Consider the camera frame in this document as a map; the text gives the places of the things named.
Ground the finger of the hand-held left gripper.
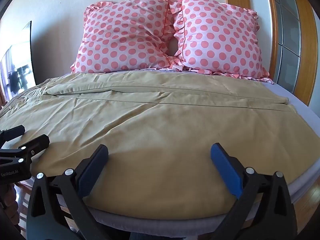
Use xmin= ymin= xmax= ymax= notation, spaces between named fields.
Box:
xmin=0 ymin=125 xmax=26 ymax=143
xmin=14 ymin=134 xmax=50 ymax=164

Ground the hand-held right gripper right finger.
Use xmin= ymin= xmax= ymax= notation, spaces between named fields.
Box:
xmin=210 ymin=143 xmax=298 ymax=240

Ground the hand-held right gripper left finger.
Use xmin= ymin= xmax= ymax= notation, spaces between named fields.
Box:
xmin=27 ymin=144 xmax=109 ymax=240

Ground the tan quilt cover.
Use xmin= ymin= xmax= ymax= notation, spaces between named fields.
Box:
xmin=0 ymin=69 xmax=298 ymax=208

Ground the bed with lavender sheet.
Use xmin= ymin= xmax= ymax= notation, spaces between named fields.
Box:
xmin=55 ymin=69 xmax=320 ymax=230

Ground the pink polka dot pillow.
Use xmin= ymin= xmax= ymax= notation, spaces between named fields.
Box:
xmin=166 ymin=0 xmax=274 ymax=84
xmin=70 ymin=0 xmax=184 ymax=73

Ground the wooden framed glass door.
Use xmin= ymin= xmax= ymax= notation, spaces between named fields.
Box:
xmin=224 ymin=0 xmax=320 ymax=110

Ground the leaning wall poster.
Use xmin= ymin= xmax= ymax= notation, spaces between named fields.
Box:
xmin=0 ymin=20 xmax=35 ymax=103

